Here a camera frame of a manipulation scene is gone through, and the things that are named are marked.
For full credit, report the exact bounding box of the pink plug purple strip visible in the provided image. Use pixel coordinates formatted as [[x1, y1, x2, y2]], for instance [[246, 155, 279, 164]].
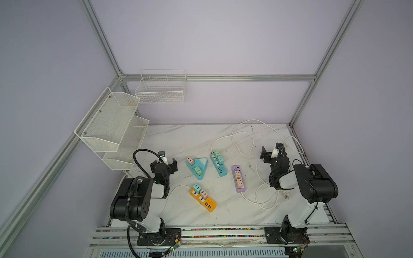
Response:
[[234, 170, 242, 180], [236, 179, 244, 189]]

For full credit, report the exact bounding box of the purple power strip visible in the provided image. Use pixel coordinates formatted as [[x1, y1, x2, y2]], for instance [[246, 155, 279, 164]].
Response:
[[231, 165, 246, 194]]

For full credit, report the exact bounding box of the blue rectangular power strip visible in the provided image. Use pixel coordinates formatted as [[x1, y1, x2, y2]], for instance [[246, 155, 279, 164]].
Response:
[[210, 151, 228, 177]]

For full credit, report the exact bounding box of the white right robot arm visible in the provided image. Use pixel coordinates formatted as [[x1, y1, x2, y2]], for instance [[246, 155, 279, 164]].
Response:
[[260, 143, 338, 245]]

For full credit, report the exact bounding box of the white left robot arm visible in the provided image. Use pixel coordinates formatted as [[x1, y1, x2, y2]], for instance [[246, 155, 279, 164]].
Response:
[[110, 159, 178, 237]]

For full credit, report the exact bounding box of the green plug on orange strip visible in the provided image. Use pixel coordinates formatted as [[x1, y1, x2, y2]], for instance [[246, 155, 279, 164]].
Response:
[[193, 184, 202, 193]]

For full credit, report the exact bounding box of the pink plug on orange strip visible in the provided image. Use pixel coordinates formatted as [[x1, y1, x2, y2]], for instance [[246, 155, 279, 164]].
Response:
[[200, 190, 208, 199]]

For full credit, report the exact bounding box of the small white mesh shelf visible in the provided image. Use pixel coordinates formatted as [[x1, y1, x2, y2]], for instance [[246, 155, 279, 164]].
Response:
[[103, 116, 149, 170]]

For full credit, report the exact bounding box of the teal triangular power strip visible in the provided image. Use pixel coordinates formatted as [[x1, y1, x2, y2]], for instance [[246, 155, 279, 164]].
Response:
[[186, 157, 208, 181]]

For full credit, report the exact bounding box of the orange power strip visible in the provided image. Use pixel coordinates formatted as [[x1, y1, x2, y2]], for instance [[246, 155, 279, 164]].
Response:
[[190, 188, 217, 212]]

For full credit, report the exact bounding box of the large white mesh shelf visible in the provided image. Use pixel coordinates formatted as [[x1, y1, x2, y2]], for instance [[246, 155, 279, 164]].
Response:
[[74, 88, 140, 152]]

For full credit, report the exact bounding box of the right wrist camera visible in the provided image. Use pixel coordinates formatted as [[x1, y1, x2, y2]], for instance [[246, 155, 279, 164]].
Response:
[[271, 144, 280, 158]]

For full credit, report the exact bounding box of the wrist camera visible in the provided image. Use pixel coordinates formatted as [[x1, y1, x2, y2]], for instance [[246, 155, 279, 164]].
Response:
[[271, 144, 280, 158], [158, 151, 168, 164]]

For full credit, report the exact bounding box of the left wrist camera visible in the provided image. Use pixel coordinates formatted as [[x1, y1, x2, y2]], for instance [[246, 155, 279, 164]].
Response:
[[158, 151, 168, 164]]

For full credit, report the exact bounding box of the white cable of purple strip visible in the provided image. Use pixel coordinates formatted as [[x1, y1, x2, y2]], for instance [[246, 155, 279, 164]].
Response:
[[240, 154, 293, 210]]

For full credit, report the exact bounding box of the white cable of blue strip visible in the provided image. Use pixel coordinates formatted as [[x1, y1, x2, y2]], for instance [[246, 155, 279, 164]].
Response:
[[210, 119, 304, 155]]

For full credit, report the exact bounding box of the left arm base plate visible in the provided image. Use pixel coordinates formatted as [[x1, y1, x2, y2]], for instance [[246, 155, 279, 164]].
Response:
[[136, 228, 182, 246]]

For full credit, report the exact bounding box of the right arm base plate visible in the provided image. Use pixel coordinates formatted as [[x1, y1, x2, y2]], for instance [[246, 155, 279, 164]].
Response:
[[264, 227, 310, 245]]

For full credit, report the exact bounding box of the white wire basket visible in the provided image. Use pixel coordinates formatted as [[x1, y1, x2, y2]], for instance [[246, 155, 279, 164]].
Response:
[[135, 69, 187, 104]]

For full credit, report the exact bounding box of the aluminium front rail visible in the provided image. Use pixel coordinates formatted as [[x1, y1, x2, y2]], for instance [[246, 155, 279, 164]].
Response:
[[89, 224, 356, 249]]

